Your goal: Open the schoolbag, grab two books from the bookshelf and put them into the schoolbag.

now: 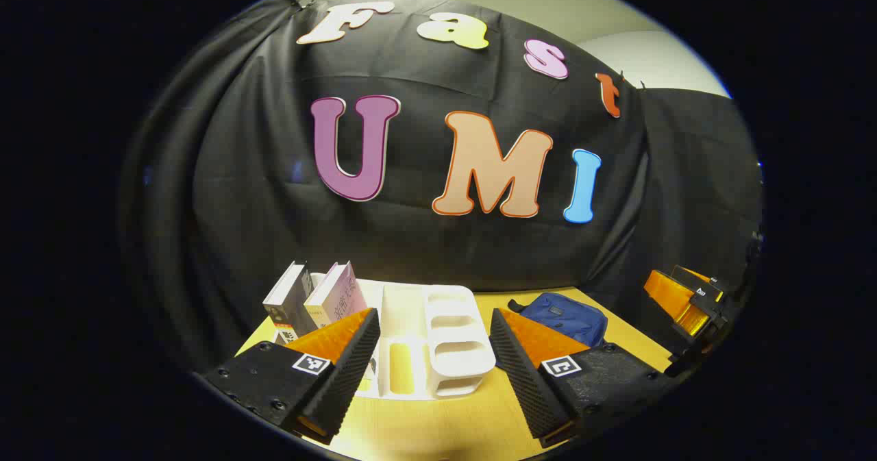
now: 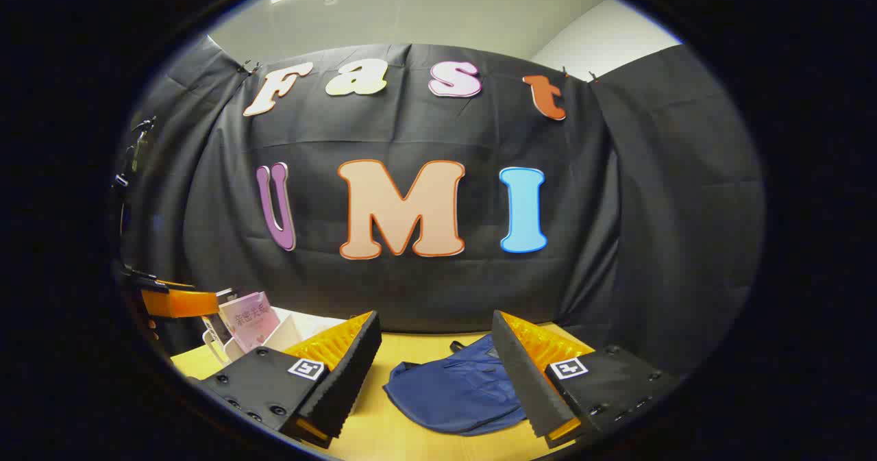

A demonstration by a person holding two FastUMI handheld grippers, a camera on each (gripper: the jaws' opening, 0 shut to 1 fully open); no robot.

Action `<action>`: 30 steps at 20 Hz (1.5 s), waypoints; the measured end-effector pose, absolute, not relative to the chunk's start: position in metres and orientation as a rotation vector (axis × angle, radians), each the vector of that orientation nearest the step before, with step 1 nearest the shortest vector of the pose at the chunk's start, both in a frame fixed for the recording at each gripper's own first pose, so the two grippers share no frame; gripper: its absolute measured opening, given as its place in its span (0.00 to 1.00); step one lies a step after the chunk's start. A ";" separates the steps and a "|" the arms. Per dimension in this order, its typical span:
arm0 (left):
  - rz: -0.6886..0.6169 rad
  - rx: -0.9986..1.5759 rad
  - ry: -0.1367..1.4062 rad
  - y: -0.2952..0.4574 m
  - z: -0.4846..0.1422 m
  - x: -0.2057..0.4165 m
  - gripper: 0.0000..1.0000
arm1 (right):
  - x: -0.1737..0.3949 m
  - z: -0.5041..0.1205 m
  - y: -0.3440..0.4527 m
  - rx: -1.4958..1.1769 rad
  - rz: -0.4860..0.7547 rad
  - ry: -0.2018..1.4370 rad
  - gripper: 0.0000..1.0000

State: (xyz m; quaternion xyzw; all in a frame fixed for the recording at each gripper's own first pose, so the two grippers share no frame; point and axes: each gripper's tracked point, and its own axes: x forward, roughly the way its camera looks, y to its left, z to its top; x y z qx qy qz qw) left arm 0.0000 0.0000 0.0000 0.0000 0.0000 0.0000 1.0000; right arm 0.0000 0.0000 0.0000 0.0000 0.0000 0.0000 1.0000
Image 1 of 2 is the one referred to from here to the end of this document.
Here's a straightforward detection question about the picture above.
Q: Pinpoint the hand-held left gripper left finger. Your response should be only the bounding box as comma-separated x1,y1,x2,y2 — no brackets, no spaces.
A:
202,308,382,446

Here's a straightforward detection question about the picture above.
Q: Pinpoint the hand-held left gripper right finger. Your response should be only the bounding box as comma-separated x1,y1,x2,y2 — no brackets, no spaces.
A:
489,308,676,448

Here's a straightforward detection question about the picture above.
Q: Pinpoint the pink book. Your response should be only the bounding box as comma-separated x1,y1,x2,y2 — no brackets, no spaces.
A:
304,261,371,332

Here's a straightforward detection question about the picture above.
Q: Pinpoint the white bookshelf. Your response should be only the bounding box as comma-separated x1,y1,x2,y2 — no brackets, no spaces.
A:
274,273,497,401

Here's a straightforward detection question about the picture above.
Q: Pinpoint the blue schoolbag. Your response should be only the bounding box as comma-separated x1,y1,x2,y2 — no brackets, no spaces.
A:
507,292,609,349

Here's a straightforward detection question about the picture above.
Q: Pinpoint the grey book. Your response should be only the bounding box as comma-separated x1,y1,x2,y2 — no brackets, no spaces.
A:
263,261,320,347

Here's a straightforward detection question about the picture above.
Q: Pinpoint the black backdrop cloth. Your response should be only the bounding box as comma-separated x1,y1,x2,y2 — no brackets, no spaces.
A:
120,0,765,379

